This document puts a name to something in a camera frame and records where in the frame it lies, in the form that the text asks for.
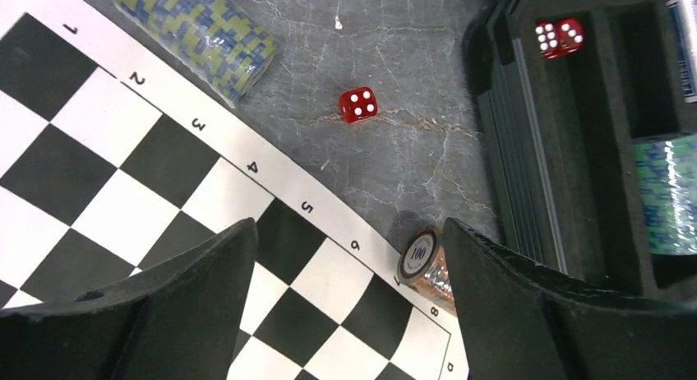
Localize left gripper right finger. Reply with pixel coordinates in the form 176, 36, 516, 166
442, 218, 696, 379

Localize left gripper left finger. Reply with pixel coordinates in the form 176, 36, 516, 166
1, 218, 258, 379

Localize brown 100 chip roll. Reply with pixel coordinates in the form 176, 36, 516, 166
395, 225, 457, 316

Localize red die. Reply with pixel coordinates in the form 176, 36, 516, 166
339, 87, 378, 123

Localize green blue chip roll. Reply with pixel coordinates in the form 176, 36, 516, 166
114, 0, 279, 108

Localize black white chessboard mat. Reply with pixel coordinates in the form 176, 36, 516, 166
1, 0, 469, 379

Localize black poker carrying case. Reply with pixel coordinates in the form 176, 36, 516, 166
464, 0, 696, 303

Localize teal poker chip roll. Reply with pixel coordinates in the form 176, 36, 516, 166
633, 132, 696, 256

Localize red dice in case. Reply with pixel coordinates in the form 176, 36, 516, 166
535, 17, 585, 59

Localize blue playing card deck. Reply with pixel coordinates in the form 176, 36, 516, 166
666, 0, 696, 103

